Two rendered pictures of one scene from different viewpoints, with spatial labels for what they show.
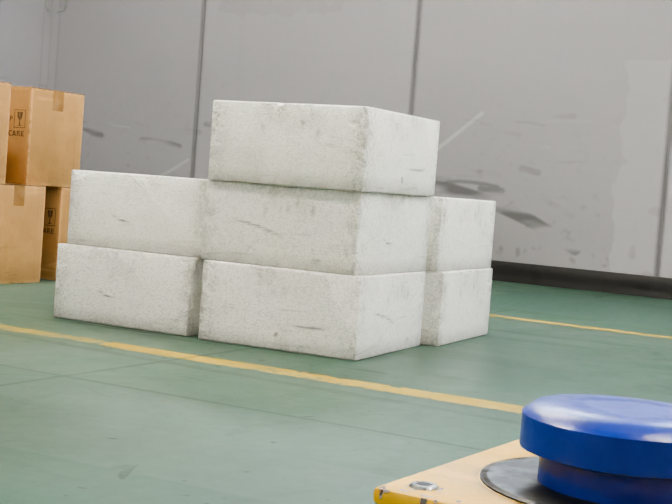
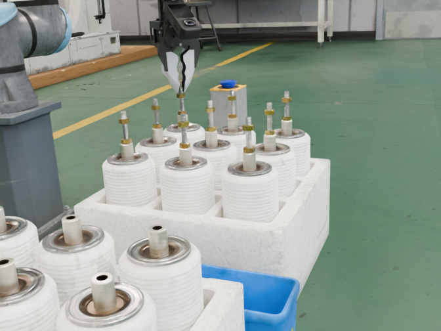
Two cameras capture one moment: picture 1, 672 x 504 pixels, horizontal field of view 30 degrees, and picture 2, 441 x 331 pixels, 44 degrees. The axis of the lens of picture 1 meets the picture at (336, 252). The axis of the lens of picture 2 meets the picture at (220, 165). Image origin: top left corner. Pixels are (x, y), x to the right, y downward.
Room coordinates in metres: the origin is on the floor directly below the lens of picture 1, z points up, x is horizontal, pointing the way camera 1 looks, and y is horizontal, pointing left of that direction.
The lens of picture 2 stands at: (0.01, -1.35, 0.54)
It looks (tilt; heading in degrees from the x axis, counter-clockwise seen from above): 18 degrees down; 81
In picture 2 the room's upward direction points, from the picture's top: 3 degrees counter-clockwise
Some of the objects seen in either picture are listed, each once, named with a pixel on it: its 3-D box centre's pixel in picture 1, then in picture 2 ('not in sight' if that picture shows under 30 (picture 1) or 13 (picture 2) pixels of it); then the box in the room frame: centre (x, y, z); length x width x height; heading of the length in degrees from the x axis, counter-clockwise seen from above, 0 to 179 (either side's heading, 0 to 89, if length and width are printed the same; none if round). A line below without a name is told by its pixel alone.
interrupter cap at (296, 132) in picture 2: not in sight; (286, 134); (0.31, -0.30, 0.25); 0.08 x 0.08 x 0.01
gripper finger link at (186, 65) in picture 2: not in sight; (183, 69); (0.12, -0.16, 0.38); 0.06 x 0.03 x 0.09; 109
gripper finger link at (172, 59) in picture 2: not in sight; (168, 70); (0.09, -0.17, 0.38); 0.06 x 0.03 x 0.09; 109
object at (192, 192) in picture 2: not in sight; (189, 211); (0.09, -0.45, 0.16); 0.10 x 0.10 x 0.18
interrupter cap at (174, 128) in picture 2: not in sight; (183, 128); (0.11, -0.18, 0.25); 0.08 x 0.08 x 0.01
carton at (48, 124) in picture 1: (21, 136); not in sight; (4.02, 1.03, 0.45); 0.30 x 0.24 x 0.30; 60
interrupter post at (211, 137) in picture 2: not in sight; (211, 139); (0.15, -0.34, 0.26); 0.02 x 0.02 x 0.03
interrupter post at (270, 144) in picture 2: not in sight; (270, 142); (0.25, -0.41, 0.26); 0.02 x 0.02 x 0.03
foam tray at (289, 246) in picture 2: not in sight; (215, 221); (0.15, -0.34, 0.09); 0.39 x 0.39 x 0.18; 59
